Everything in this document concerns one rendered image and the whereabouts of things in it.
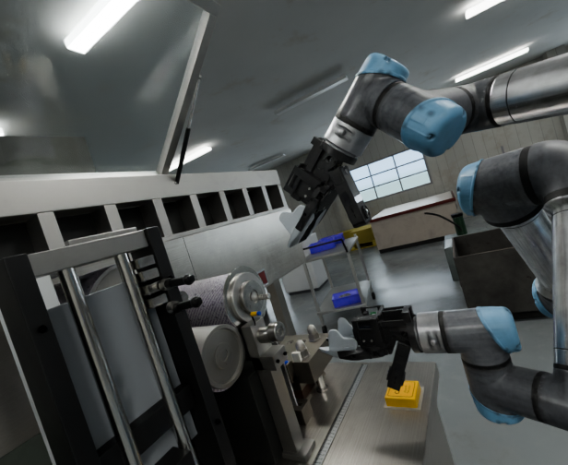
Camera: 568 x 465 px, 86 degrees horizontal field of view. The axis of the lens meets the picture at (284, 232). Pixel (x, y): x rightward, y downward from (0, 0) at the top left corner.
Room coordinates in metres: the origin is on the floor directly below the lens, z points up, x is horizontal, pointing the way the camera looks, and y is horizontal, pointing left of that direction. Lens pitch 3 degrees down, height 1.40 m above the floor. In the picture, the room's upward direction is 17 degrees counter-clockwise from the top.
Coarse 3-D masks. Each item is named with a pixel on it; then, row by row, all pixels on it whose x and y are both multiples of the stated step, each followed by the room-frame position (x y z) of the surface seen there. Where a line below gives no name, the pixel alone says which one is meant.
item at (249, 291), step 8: (248, 280) 0.69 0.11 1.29; (240, 288) 0.68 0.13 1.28; (248, 288) 0.68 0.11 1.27; (256, 288) 0.71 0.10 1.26; (240, 296) 0.67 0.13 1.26; (248, 296) 0.68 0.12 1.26; (256, 296) 0.70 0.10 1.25; (248, 304) 0.67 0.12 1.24; (256, 304) 0.69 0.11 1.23; (248, 312) 0.67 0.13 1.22
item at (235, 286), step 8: (248, 272) 0.71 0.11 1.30; (240, 280) 0.68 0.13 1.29; (256, 280) 0.73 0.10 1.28; (232, 288) 0.66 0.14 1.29; (232, 296) 0.65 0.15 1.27; (232, 304) 0.65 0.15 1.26; (240, 304) 0.66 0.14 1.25; (264, 304) 0.73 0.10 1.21; (240, 312) 0.66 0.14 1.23; (248, 320) 0.67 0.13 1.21
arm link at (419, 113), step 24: (384, 96) 0.46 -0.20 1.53; (408, 96) 0.43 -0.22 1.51; (432, 96) 0.42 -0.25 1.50; (456, 96) 0.44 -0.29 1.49; (384, 120) 0.46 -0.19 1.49; (408, 120) 0.42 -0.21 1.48; (432, 120) 0.40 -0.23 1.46; (456, 120) 0.41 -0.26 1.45; (408, 144) 0.44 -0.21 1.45; (432, 144) 0.41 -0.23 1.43
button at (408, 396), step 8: (408, 384) 0.72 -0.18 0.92; (416, 384) 0.71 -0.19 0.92; (392, 392) 0.71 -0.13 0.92; (400, 392) 0.70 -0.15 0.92; (408, 392) 0.69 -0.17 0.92; (416, 392) 0.69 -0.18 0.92; (392, 400) 0.69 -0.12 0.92; (400, 400) 0.68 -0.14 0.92; (408, 400) 0.67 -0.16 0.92; (416, 400) 0.67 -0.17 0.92
